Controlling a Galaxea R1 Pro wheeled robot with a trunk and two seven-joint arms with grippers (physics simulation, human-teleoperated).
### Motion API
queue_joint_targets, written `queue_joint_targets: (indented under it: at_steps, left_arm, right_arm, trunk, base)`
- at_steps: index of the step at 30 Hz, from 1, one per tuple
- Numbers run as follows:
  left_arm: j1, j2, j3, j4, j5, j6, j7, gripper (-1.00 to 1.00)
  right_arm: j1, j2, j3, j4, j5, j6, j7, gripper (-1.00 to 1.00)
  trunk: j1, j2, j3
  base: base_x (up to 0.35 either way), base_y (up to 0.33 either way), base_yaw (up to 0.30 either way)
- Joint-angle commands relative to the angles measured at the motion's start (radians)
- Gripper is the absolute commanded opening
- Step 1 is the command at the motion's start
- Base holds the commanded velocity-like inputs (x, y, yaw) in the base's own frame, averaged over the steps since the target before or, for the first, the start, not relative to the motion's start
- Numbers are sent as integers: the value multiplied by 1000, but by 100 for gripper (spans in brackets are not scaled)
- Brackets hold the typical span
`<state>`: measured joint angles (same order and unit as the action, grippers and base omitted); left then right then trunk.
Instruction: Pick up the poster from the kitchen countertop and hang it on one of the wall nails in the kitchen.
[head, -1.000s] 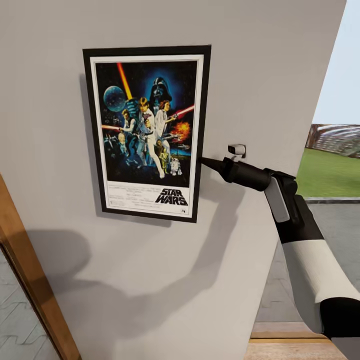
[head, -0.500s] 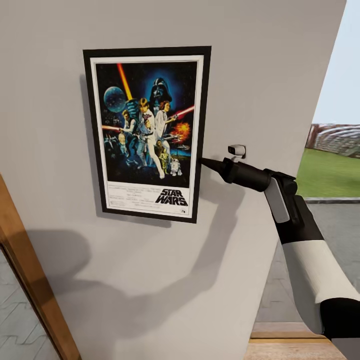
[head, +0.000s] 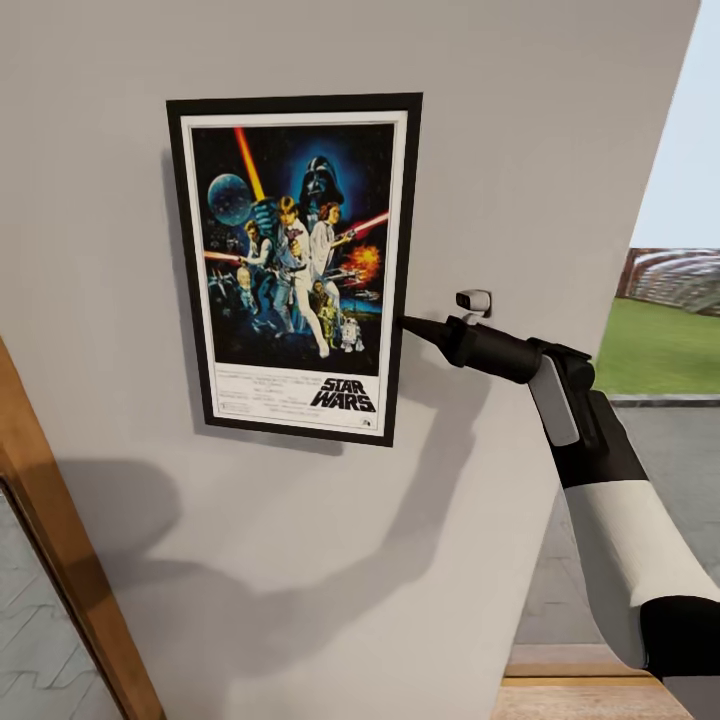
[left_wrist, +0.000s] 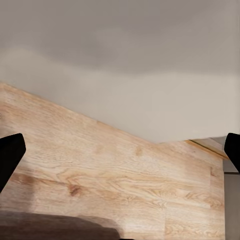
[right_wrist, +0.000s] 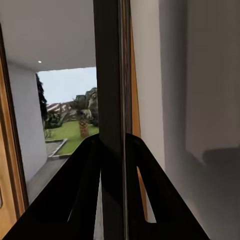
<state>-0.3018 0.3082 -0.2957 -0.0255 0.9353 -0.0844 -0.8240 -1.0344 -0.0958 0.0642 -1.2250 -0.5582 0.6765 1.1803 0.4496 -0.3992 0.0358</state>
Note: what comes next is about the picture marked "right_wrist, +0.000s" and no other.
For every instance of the poster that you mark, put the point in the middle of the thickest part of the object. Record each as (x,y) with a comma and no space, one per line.
(112,27)

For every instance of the door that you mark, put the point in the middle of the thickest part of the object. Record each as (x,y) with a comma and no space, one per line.
(48,99)

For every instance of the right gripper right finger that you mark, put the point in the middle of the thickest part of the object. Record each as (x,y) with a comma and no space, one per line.
(174,219)

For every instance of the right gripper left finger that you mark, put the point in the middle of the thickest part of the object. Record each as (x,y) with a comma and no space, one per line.
(66,208)

